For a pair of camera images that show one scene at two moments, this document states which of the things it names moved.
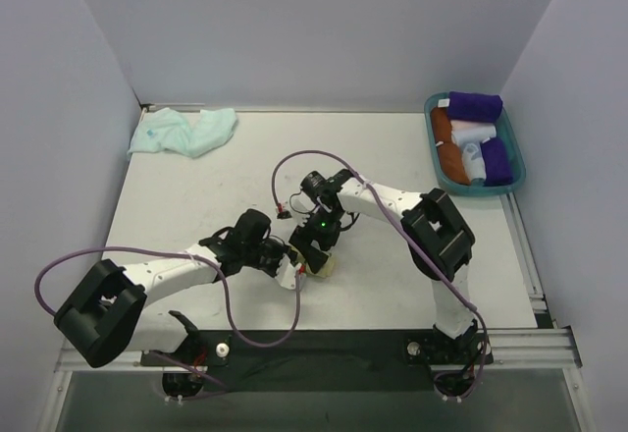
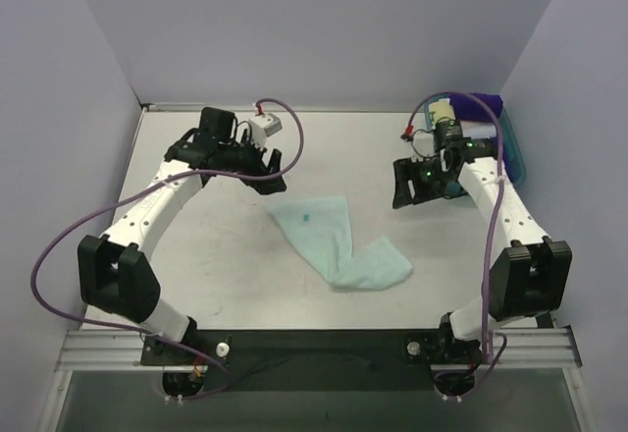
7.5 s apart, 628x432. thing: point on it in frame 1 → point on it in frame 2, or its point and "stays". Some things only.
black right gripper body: [308, 247] → [418, 180]
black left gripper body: [274, 261] → [256, 160]
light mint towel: [169, 130] → [319, 230]
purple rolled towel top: [473, 107] stays
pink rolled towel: [472, 130] stays
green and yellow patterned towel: [326, 270] → [441, 109]
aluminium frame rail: [527, 348] stays
